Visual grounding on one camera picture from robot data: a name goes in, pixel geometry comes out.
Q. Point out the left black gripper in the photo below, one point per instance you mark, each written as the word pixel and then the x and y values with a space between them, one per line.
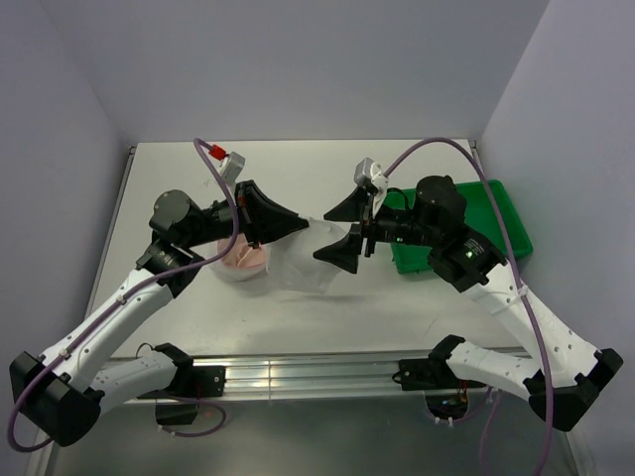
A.
pixel 262 219

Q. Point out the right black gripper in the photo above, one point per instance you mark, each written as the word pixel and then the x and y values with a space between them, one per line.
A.
pixel 344 252

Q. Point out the beige bra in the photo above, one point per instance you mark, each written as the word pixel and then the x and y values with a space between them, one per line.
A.
pixel 244 256

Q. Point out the white cloth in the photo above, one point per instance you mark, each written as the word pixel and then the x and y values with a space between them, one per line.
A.
pixel 291 264

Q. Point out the mesh laundry bag pink trim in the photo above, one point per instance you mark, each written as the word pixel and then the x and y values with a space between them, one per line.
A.
pixel 238 275

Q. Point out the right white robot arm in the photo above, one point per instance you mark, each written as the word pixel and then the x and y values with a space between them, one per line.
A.
pixel 562 375

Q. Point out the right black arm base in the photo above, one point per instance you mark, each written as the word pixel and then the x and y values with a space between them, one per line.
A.
pixel 446 396

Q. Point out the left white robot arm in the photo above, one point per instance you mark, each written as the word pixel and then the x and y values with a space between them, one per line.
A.
pixel 64 389

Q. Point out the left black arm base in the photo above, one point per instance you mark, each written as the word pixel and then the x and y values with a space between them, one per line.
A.
pixel 191 395

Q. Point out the green plastic tray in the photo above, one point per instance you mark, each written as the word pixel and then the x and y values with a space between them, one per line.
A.
pixel 479 215

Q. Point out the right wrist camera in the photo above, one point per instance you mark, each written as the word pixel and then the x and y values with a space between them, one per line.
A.
pixel 370 178

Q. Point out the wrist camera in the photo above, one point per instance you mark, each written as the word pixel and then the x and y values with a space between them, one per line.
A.
pixel 370 178
pixel 231 164

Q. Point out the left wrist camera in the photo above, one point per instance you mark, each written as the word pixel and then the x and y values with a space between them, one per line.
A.
pixel 231 164

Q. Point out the aluminium frame rail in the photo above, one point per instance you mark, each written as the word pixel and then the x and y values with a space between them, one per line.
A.
pixel 314 377

